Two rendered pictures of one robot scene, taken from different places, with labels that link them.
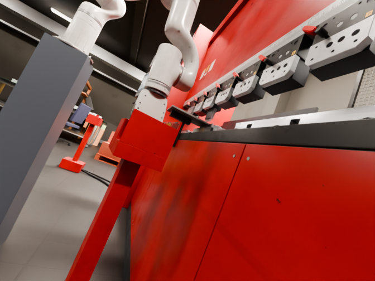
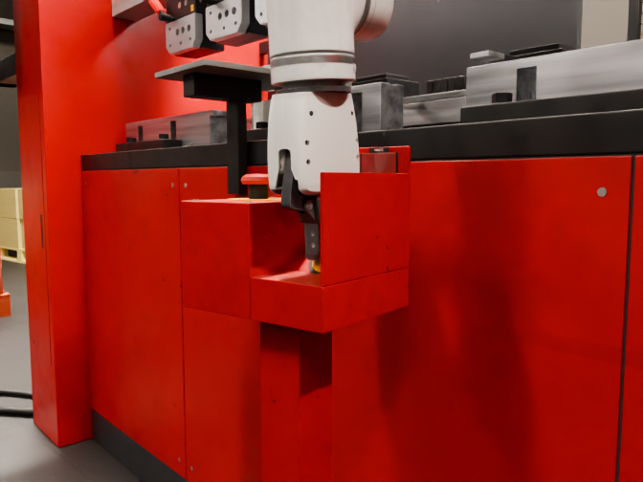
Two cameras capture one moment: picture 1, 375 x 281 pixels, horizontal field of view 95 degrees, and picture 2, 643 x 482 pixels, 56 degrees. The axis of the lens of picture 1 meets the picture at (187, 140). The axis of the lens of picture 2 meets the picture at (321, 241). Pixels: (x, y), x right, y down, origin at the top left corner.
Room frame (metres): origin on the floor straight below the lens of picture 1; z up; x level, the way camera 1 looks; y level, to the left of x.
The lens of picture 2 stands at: (0.00, 0.41, 0.80)
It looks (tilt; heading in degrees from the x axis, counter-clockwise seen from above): 6 degrees down; 336
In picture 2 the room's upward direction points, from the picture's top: straight up
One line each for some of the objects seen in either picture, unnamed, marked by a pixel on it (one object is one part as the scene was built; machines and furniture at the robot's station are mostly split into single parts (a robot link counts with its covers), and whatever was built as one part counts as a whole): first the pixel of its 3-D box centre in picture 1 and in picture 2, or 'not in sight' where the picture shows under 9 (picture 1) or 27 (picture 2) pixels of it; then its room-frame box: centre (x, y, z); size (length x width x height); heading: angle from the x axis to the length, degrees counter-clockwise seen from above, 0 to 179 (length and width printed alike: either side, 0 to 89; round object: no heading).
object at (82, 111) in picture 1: (66, 120); not in sight; (3.85, 2.63, 0.50); 0.58 x 0.55 x 0.99; 110
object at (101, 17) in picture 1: (104, 8); not in sight; (0.86, 0.68, 1.30); 0.19 x 0.12 x 0.24; 153
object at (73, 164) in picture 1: (84, 141); not in sight; (2.47, 1.33, 0.42); 0.25 x 0.20 x 0.83; 107
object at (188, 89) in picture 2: (175, 129); (224, 136); (1.12, 0.10, 0.88); 0.14 x 0.04 x 0.22; 107
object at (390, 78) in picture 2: not in sight; (361, 85); (1.21, -0.24, 1.01); 0.26 x 0.12 x 0.05; 107
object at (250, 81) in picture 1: (251, 83); not in sight; (0.81, -0.18, 1.21); 0.15 x 0.09 x 0.17; 17
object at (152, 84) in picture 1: (157, 90); (314, 74); (0.56, 0.16, 0.91); 0.09 x 0.08 x 0.03; 118
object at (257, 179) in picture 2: not in sight; (258, 189); (0.66, 0.19, 0.79); 0.04 x 0.04 x 0.04
